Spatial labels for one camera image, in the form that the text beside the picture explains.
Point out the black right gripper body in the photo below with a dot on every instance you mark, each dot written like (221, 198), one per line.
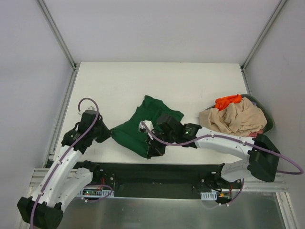
(153, 143)

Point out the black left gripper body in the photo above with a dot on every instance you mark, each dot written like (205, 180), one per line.
(105, 133)

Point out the green t shirt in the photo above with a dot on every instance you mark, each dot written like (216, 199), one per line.
(132, 134)

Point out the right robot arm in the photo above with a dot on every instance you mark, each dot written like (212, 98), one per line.
(258, 156)

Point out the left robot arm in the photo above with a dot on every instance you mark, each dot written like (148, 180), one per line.
(45, 207)

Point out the orange t shirt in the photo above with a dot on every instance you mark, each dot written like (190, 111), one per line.
(222, 103)

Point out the beige t shirt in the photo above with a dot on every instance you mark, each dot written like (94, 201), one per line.
(238, 117)

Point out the pink t shirt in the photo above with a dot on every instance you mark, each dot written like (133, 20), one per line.
(254, 134)

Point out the grey laundry basket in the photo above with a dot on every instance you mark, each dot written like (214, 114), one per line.
(267, 119)

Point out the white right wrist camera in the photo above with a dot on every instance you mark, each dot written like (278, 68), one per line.
(145, 125)

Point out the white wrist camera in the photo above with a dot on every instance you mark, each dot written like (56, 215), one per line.
(89, 108)
(145, 125)

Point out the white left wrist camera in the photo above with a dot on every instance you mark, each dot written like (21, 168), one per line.
(89, 108)

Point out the left aluminium side rail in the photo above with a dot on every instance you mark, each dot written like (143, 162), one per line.
(61, 115)

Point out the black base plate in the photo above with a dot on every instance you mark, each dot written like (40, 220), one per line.
(141, 181)

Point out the left white cable duct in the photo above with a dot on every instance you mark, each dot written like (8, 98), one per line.
(100, 193)

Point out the white cable duct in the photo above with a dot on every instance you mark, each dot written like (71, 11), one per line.
(209, 195)
(100, 193)

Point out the left aluminium frame post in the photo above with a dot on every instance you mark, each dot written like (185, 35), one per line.
(56, 33)

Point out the aluminium frame post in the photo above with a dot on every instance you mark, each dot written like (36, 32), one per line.
(56, 33)
(264, 32)

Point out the front aluminium rail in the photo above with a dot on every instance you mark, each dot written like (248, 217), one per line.
(250, 184)

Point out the right white cable duct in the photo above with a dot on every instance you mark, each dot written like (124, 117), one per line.
(209, 195)

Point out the right aluminium frame post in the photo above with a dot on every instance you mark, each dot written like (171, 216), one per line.
(264, 32)

